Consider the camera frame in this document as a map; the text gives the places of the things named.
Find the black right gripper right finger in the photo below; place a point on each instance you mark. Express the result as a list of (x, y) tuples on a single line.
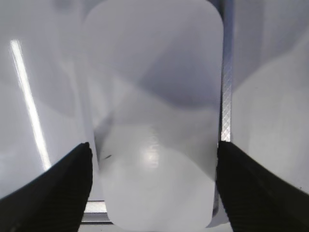
[(256, 200)]

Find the white whiteboard eraser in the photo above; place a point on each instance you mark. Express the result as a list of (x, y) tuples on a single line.
[(154, 80)]

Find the white magnetic whiteboard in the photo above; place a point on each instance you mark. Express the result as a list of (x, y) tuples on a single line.
[(45, 109)]

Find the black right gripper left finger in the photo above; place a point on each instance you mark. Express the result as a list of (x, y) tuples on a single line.
[(53, 202)]

